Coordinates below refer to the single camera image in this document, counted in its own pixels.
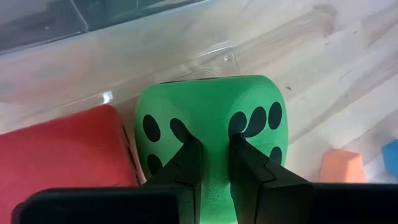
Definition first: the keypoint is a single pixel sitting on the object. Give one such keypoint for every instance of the green foam die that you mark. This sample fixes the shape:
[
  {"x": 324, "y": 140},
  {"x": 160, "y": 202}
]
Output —
[{"x": 211, "y": 102}]

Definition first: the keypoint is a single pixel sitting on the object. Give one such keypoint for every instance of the red foam die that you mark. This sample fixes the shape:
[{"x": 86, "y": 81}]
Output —
[{"x": 62, "y": 149}]

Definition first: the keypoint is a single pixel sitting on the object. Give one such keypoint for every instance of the blue bowl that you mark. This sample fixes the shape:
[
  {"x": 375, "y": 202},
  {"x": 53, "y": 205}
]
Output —
[{"x": 391, "y": 157}]

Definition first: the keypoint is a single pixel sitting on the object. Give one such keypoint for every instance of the clear plastic container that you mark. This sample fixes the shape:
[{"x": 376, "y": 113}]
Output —
[{"x": 230, "y": 57}]

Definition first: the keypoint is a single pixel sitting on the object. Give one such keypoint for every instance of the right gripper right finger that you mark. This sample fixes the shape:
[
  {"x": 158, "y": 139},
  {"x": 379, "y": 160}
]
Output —
[{"x": 264, "y": 199}]

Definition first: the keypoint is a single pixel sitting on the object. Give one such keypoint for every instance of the orange arrow-shaped block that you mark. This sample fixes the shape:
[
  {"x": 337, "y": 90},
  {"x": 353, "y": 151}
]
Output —
[{"x": 342, "y": 166}]

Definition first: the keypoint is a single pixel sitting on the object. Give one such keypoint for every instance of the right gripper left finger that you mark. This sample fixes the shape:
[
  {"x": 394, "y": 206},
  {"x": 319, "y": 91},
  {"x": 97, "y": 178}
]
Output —
[{"x": 174, "y": 202}]

